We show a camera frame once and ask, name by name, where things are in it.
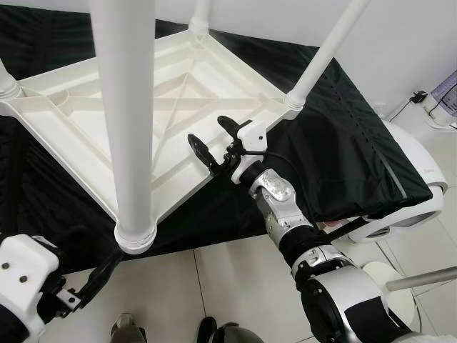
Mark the white insect zapper lamp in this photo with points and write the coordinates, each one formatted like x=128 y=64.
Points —
x=446 y=93

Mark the black power adapter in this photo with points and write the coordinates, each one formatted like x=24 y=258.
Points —
x=418 y=96

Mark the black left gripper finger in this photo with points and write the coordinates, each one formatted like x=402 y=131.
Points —
x=100 y=279

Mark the white dome appliance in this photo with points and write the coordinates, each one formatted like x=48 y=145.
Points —
x=414 y=157

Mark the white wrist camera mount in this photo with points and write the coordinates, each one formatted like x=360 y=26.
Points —
x=253 y=134
x=25 y=271

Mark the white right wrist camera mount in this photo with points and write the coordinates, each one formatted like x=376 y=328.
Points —
x=253 y=134

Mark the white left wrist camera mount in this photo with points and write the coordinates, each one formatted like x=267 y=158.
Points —
x=25 y=271

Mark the pink plastic stool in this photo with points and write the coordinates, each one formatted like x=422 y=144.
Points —
x=330 y=225

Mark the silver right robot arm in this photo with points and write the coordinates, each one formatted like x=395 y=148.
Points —
x=278 y=207

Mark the white square cabinet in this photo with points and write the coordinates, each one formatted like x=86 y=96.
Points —
x=446 y=127

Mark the white plastic table leg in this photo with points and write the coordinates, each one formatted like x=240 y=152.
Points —
x=325 y=57
x=125 y=107
x=200 y=14
x=6 y=82

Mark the white wall socket plug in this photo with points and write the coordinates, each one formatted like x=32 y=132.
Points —
x=380 y=108

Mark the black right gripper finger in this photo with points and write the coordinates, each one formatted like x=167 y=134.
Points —
x=202 y=151
x=230 y=127

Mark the white pedestal fan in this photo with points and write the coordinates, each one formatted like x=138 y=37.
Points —
x=428 y=279

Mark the grey robot left foot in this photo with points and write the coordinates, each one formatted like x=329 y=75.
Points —
x=128 y=330

